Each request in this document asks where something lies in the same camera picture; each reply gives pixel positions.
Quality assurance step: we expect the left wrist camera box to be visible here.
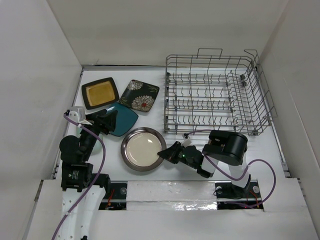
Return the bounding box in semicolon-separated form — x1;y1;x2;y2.
66;106;86;124

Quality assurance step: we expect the grey wire dish rack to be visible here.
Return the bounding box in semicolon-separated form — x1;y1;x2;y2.
163;48;278;136

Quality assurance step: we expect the light green floral plate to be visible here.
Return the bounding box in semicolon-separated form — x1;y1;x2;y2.
76;127;103;155

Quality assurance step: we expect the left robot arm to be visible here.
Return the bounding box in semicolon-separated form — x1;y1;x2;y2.
52;107;118;240

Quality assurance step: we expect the round cream plate metallic rim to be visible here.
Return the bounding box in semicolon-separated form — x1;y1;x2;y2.
120;127;167;172

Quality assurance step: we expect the square teal plate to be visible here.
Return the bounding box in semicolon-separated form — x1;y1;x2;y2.
104;102;139;137

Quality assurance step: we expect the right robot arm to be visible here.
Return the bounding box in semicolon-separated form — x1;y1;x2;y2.
157;130;251;200

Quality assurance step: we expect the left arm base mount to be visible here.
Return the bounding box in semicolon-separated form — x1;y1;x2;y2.
98;181;128;211

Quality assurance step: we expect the square black floral plate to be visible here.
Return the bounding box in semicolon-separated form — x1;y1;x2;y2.
118;79;160;113

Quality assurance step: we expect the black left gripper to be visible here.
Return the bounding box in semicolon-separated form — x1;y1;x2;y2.
79;108;117;160

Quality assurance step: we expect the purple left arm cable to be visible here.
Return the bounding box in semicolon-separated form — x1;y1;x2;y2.
51;111;106;240

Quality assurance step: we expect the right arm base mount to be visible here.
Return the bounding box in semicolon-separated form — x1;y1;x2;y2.
213;180;264;210

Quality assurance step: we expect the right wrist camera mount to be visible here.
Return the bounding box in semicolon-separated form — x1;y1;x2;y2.
181;133;192;148

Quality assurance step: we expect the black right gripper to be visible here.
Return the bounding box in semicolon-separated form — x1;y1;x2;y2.
157;140;198;170

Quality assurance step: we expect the square yellow brown plate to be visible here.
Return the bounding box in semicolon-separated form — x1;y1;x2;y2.
81;77;120;110

